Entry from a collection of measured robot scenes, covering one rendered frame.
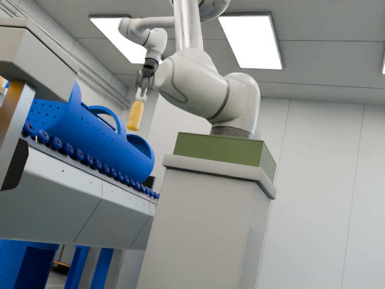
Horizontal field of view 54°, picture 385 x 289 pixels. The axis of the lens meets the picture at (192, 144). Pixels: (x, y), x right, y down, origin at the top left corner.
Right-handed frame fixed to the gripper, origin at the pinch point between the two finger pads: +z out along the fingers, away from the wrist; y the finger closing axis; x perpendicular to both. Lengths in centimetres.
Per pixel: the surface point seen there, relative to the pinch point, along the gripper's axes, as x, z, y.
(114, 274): -11, 95, -9
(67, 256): -249, 119, 162
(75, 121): 69, 41, -14
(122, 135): 33.4, 33.6, -13.8
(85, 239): 27, 80, -8
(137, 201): -5, 57, -13
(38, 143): 80, 53, -11
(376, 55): -264, -199, -155
